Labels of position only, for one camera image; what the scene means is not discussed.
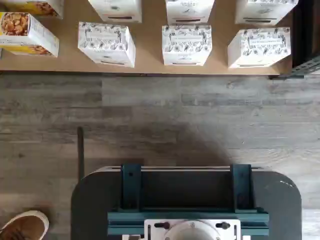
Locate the white floral print box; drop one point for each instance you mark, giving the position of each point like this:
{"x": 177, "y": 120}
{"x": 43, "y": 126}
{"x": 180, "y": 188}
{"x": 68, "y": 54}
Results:
{"x": 260, "y": 47}
{"x": 190, "y": 10}
{"x": 186, "y": 45}
{"x": 115, "y": 10}
{"x": 106, "y": 45}
{"x": 266, "y": 11}

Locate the black floor rod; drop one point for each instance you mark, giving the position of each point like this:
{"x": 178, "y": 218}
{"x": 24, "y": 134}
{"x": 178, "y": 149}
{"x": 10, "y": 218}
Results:
{"x": 80, "y": 150}

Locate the yellow granola box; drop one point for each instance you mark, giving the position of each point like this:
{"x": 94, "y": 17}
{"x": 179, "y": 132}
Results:
{"x": 37, "y": 6}
{"x": 30, "y": 32}

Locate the brown shoe white sole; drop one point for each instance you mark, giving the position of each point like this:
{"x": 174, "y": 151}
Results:
{"x": 22, "y": 227}

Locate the white mounting plate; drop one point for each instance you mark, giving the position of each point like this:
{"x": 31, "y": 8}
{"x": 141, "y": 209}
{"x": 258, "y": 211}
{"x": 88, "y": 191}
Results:
{"x": 152, "y": 232}

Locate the dark rounded robot cart platform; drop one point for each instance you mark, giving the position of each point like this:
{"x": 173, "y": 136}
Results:
{"x": 95, "y": 200}

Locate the teal metal mounting frame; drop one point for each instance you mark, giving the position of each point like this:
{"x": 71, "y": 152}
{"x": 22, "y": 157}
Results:
{"x": 130, "y": 190}

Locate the black perforated shelf post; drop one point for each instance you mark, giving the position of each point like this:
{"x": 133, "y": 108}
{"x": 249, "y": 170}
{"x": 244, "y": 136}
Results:
{"x": 305, "y": 30}

